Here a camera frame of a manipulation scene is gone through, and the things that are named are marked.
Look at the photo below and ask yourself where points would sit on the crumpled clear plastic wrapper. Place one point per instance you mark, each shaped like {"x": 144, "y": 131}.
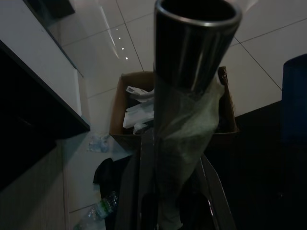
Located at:
{"x": 98, "y": 143}

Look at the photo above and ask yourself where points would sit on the dark furniture piece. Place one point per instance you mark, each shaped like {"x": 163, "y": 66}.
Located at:
{"x": 55, "y": 6}

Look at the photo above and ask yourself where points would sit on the black floor mat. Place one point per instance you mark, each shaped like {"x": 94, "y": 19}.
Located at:
{"x": 268, "y": 172}

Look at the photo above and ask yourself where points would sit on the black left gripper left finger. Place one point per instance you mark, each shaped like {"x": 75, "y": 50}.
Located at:
{"x": 134, "y": 191}

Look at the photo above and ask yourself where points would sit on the white paper packaging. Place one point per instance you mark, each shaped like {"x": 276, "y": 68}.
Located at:
{"x": 138, "y": 115}

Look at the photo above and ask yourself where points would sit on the blue container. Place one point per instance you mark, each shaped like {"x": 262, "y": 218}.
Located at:
{"x": 296, "y": 100}

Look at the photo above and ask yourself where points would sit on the black cloth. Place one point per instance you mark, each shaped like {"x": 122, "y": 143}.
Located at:
{"x": 108, "y": 172}

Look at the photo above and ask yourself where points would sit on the white printed paper label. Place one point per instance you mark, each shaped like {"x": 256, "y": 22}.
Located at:
{"x": 134, "y": 90}

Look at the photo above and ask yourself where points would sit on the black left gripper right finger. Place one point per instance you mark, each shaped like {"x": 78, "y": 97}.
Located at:
{"x": 216, "y": 191}

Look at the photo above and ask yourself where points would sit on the brown cardboard box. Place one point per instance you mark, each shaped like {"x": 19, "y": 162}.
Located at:
{"x": 117, "y": 112}

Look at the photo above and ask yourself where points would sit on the clear plastic bottle green label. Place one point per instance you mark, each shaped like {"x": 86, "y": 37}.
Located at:
{"x": 100, "y": 208}

